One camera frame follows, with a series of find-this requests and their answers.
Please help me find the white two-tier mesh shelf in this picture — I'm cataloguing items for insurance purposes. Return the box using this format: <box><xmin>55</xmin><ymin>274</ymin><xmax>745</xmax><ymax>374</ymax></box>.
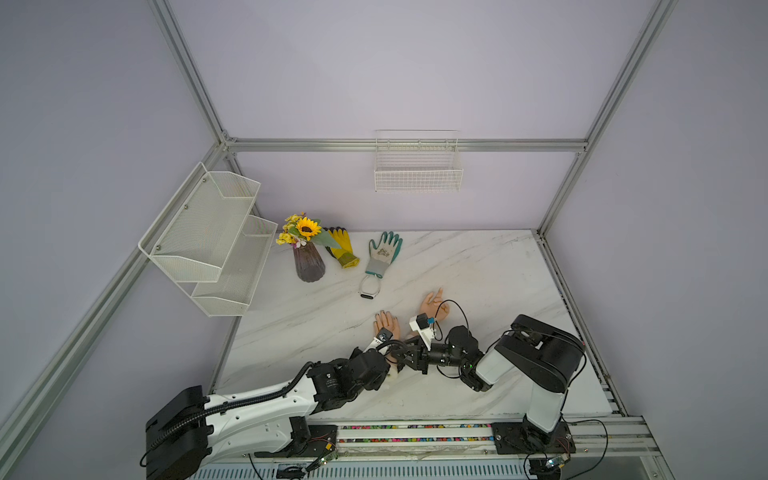
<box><xmin>138</xmin><ymin>163</ymin><xmax>277</xmax><ymax>317</ymax></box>

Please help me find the mannequin hand with white band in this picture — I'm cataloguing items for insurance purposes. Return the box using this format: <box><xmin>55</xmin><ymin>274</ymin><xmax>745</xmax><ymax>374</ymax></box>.
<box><xmin>418</xmin><ymin>288</ymin><xmax>450</xmax><ymax>322</ymax></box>

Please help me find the dark ribbed vase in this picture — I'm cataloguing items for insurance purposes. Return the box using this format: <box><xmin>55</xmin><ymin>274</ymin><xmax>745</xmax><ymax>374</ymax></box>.
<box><xmin>293</xmin><ymin>243</ymin><xmax>326</xmax><ymax>283</ymax></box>

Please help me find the artificial sunflower bouquet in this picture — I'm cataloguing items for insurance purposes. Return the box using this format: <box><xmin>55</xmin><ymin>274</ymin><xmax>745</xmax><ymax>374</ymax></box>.
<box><xmin>275</xmin><ymin>213</ymin><xmax>340</xmax><ymax>249</ymax></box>

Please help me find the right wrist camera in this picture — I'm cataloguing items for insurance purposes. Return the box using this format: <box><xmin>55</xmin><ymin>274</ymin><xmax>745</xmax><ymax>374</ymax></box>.
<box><xmin>409</xmin><ymin>313</ymin><xmax>435</xmax><ymax>351</ymax></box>

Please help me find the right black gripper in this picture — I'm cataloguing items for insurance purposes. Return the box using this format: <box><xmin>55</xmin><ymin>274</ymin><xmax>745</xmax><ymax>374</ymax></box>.
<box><xmin>392</xmin><ymin>335</ymin><xmax>466</xmax><ymax>374</ymax></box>

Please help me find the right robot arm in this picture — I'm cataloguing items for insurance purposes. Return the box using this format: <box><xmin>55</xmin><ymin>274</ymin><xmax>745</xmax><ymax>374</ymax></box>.
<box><xmin>381</xmin><ymin>314</ymin><xmax>586</xmax><ymax>440</ymax></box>

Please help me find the white fitness band watch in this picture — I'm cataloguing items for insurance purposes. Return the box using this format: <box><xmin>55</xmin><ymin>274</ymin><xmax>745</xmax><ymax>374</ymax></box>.
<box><xmin>358</xmin><ymin>274</ymin><xmax>381</xmax><ymax>300</ymax></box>

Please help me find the white wire wall basket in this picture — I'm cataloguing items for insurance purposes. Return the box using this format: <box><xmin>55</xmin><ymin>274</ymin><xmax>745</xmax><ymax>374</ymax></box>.
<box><xmin>374</xmin><ymin>129</ymin><xmax>464</xmax><ymax>193</ymax></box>

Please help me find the yellow work glove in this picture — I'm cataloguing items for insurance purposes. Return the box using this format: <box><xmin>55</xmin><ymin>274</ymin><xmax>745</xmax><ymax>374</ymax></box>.
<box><xmin>326</xmin><ymin>227</ymin><xmax>360</xmax><ymax>269</ymax></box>

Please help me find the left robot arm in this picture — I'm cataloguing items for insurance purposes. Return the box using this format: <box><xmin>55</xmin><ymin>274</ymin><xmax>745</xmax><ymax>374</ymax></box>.
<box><xmin>140</xmin><ymin>349</ymin><xmax>390</xmax><ymax>479</ymax></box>

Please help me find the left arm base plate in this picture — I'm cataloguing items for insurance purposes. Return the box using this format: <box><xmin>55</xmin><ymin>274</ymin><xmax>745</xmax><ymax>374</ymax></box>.
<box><xmin>253</xmin><ymin>424</ymin><xmax>338</xmax><ymax>458</ymax></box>

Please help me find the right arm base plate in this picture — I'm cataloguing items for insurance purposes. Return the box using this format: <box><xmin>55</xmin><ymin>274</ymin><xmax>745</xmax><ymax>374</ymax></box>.
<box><xmin>491</xmin><ymin>420</ymin><xmax>576</xmax><ymax>455</ymax></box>

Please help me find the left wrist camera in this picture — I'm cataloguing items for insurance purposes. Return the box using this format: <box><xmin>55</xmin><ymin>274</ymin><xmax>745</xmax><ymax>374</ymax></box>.
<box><xmin>364</xmin><ymin>328</ymin><xmax>393</xmax><ymax>351</ymax></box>

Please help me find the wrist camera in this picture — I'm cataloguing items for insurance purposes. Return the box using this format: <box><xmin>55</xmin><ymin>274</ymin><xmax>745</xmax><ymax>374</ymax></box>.
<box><xmin>409</xmin><ymin>313</ymin><xmax>435</xmax><ymax>351</ymax></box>
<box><xmin>364</xmin><ymin>328</ymin><xmax>393</xmax><ymax>351</ymax></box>

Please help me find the aluminium front rail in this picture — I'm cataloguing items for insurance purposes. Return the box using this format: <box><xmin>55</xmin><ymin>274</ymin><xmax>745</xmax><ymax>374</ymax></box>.
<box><xmin>157</xmin><ymin>416</ymin><xmax>676</xmax><ymax>480</ymax></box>

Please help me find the mannequin hand with black watch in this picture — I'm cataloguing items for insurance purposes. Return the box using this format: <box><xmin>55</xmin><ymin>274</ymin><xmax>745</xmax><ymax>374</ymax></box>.
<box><xmin>373</xmin><ymin>310</ymin><xmax>402</xmax><ymax>379</ymax></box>

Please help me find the green grey work glove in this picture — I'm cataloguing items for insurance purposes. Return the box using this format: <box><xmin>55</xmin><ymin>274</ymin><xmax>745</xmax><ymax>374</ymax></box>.
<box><xmin>365</xmin><ymin>231</ymin><xmax>403</xmax><ymax>279</ymax></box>

